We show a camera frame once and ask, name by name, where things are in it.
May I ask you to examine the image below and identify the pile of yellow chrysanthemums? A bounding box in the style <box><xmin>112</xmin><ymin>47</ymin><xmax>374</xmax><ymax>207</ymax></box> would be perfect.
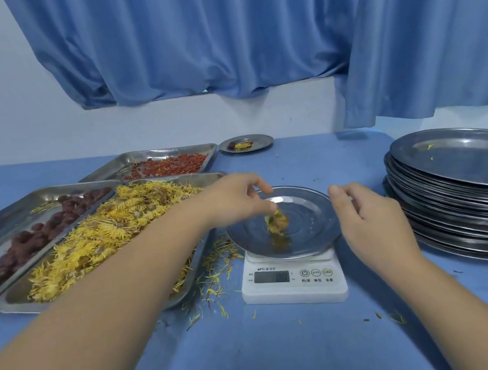
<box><xmin>14</xmin><ymin>174</ymin><xmax>216</xmax><ymax>313</ymax></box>

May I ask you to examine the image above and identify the round steel plate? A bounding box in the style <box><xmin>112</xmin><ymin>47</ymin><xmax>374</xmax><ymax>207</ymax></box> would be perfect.
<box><xmin>220</xmin><ymin>178</ymin><xmax>346</xmax><ymax>269</ymax></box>
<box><xmin>217</xmin><ymin>131</ymin><xmax>276</xmax><ymax>157</ymax></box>

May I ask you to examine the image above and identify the blue tablecloth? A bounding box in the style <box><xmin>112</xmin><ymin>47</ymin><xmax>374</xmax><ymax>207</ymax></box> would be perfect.
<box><xmin>0</xmin><ymin>95</ymin><xmax>488</xmax><ymax>370</ymax></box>

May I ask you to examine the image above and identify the stack of steel plates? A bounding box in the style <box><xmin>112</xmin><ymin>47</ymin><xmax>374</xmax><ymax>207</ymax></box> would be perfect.
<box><xmin>376</xmin><ymin>121</ymin><xmax>488</xmax><ymax>279</ymax></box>

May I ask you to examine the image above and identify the person's right forearm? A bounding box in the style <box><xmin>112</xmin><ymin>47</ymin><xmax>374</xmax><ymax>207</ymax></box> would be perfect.
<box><xmin>381</xmin><ymin>243</ymin><xmax>488</xmax><ymax>370</ymax></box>

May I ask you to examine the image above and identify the person's left forearm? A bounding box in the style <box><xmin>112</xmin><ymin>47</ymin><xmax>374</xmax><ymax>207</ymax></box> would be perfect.
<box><xmin>0</xmin><ymin>192</ymin><xmax>234</xmax><ymax>370</ymax></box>

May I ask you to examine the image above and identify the narrow blue curtain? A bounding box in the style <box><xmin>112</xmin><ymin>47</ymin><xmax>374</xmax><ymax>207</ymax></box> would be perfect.
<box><xmin>325</xmin><ymin>0</ymin><xmax>488</xmax><ymax>132</ymax></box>

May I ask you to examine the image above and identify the white digital kitchen scale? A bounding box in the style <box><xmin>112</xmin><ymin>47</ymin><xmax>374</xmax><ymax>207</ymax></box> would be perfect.
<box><xmin>235</xmin><ymin>236</ymin><xmax>351</xmax><ymax>317</ymax></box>

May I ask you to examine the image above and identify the wide blue curtain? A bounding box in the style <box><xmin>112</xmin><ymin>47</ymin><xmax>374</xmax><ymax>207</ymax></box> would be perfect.
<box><xmin>4</xmin><ymin>0</ymin><xmax>375</xmax><ymax>130</ymax></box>

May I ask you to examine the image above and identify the person's left hand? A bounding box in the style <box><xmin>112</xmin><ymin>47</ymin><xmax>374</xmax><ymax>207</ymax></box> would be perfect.
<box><xmin>193</xmin><ymin>168</ymin><xmax>280</xmax><ymax>236</ymax></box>

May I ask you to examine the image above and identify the person's right hand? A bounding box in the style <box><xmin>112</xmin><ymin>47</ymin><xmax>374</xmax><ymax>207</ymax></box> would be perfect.
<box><xmin>327</xmin><ymin>173</ymin><xmax>428</xmax><ymax>285</ymax></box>

